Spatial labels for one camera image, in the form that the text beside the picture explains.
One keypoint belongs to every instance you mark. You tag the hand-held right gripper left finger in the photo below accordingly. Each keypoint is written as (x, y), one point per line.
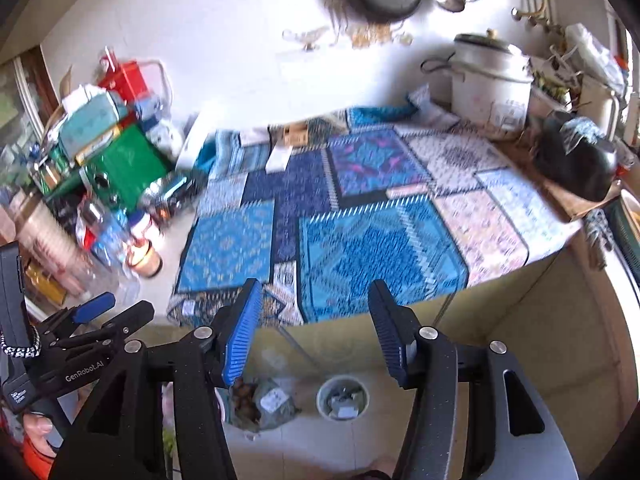
(240, 332)

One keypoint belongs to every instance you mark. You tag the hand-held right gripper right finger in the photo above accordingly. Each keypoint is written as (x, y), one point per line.
(390, 335)

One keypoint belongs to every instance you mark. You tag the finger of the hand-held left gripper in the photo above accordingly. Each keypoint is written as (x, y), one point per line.
(92, 307)
(120, 322)

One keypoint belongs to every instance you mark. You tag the white plastic bucket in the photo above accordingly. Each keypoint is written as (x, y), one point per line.
(323, 396)

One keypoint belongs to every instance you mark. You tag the person's left hand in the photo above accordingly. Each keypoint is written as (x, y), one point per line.
(37, 426)

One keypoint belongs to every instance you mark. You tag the yellow cabinet door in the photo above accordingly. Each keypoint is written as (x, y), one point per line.
(360, 345)
(270, 350)

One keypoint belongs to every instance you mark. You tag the clear plastic bottle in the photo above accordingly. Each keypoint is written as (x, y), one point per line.
(107, 245)

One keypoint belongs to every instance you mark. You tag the grey mesh bag of potatoes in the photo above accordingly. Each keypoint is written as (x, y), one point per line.
(272, 400)

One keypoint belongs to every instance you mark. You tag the blue patterned tablecloth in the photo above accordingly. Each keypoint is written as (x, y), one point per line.
(375, 260)

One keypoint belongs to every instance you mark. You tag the shiny dark metal tin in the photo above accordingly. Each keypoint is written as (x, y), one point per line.
(167, 195)

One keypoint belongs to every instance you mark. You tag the green box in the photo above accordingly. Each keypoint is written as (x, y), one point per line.
(130, 165)

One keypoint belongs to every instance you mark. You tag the small white box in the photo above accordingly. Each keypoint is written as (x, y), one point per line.
(279, 159)

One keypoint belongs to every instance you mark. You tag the teal tissue box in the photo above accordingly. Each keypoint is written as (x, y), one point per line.
(92, 122)

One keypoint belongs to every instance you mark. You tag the wooden framed glass cabinet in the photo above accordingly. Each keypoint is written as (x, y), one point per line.
(20, 105)

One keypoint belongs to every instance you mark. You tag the patterned hanging cloth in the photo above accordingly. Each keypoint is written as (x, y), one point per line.
(595, 237)

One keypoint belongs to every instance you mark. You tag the red box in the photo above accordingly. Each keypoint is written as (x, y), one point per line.
(125, 80)

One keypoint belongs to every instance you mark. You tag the black plastic bag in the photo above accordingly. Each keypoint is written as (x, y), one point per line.
(575, 160)

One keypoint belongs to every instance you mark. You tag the green plastic basket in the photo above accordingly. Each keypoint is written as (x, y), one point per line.
(627, 235)

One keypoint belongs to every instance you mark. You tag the white rice cooker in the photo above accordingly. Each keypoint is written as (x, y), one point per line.
(490, 85)

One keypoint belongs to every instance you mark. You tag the clear glass dish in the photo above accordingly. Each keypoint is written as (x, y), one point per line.
(307, 37)

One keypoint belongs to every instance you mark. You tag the white jug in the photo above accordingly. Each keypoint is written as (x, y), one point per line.
(597, 105)

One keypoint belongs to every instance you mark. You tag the white plastic bag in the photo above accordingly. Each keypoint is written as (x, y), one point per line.
(595, 55)

